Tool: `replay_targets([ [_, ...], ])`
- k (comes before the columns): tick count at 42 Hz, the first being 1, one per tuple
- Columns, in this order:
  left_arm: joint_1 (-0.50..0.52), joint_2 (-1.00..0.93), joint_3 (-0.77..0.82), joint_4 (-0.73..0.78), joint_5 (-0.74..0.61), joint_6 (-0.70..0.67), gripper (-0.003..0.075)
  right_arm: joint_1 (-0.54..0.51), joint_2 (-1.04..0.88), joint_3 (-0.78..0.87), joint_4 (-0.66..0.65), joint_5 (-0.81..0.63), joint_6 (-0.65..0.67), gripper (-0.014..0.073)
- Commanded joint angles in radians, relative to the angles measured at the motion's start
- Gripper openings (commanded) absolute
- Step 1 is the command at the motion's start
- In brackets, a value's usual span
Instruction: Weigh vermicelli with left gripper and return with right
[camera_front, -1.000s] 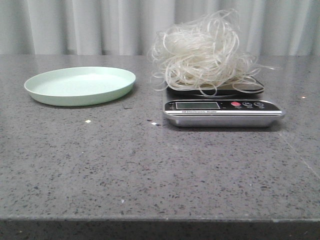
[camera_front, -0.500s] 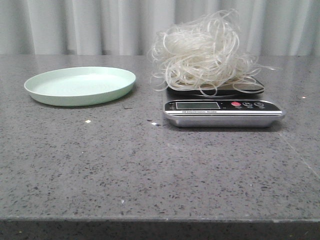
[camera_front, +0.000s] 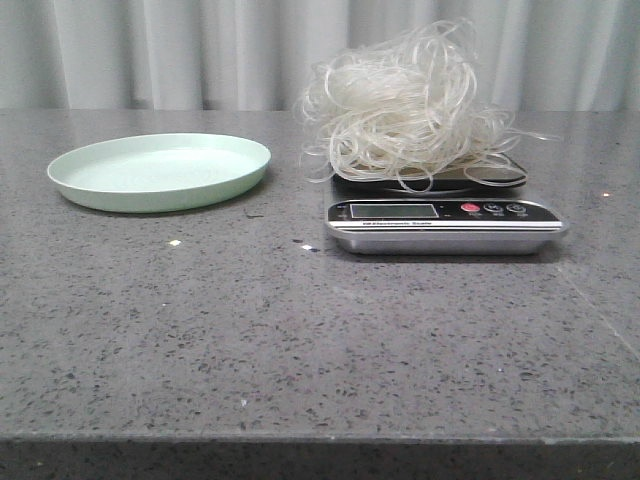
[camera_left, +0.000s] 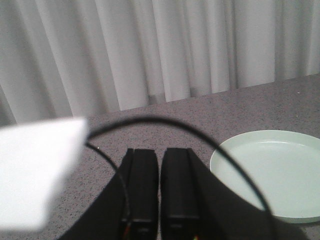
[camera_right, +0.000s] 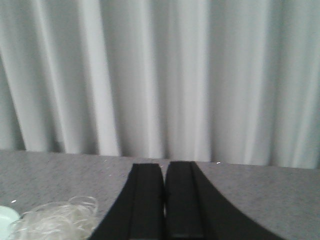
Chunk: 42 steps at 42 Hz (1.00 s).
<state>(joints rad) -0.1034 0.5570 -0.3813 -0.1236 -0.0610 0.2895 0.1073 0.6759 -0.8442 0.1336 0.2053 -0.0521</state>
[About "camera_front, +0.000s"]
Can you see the white vermicelli bundle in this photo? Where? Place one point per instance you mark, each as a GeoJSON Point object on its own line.
{"type": "Point", "coordinates": [405, 113]}

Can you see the silver digital kitchen scale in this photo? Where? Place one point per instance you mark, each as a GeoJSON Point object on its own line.
{"type": "Point", "coordinates": [477, 210]}

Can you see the light green plate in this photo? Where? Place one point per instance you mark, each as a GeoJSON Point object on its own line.
{"type": "Point", "coordinates": [159, 172]}

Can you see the white pleated curtain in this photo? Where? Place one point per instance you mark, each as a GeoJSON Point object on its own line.
{"type": "Point", "coordinates": [256, 55]}

